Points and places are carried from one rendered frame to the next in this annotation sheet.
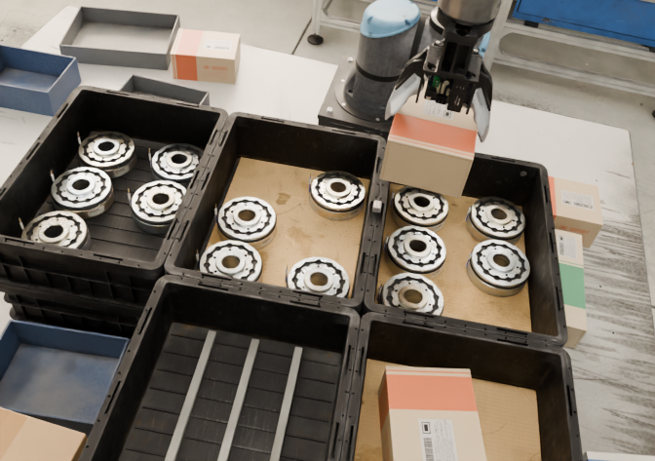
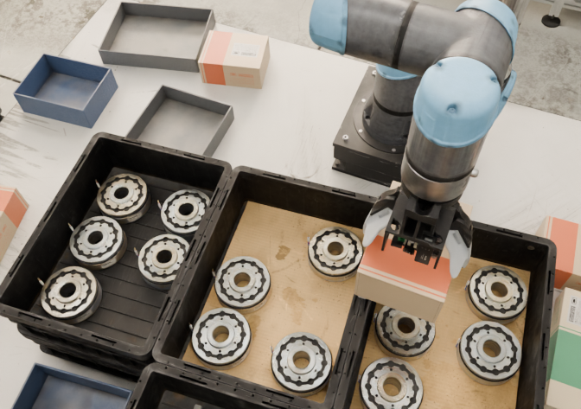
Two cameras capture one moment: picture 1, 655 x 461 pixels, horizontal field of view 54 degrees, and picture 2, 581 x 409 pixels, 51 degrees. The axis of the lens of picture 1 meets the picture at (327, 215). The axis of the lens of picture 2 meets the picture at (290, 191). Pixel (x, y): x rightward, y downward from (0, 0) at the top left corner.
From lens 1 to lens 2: 0.39 m
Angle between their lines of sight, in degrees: 14
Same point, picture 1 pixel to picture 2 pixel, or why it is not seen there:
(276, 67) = (304, 67)
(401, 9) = not seen: hidden behind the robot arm
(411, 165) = (383, 292)
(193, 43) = (221, 48)
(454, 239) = (450, 310)
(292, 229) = (287, 290)
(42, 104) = (79, 118)
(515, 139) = (548, 161)
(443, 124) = not seen: hidden behind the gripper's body
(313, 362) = not seen: outside the picture
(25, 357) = (51, 390)
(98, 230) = (110, 282)
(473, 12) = (433, 194)
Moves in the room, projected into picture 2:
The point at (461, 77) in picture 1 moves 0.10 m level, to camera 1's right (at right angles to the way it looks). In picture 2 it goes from (424, 243) to (513, 260)
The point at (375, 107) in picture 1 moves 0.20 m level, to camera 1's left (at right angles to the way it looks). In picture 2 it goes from (392, 138) to (302, 123)
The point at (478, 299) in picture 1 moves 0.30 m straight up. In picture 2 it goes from (462, 386) to (511, 320)
